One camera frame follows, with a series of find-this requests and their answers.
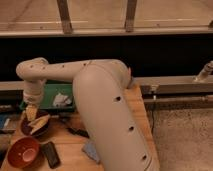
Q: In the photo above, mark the orange bowl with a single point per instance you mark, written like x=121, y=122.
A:
x=23, y=152

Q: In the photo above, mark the black handled brush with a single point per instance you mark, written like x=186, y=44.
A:
x=73, y=124

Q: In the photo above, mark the blue sponge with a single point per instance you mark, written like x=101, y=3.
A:
x=90, y=151

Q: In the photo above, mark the green plastic tray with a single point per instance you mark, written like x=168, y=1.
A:
x=50, y=93

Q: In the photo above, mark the purple bowl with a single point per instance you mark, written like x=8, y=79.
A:
x=26, y=129

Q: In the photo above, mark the black rectangular remote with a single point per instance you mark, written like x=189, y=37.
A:
x=51, y=154

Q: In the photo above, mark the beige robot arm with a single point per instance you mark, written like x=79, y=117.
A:
x=98, y=90

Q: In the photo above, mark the blue box at left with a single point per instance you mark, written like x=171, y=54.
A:
x=8, y=122

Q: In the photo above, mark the crumpled white cloth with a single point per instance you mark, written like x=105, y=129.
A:
x=61, y=100

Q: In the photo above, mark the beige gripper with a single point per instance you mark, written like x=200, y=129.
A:
x=33, y=101

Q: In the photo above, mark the metal clamp at right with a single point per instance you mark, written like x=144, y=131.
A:
x=205, y=72

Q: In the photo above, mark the yellow banana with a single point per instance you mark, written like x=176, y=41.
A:
x=38, y=123

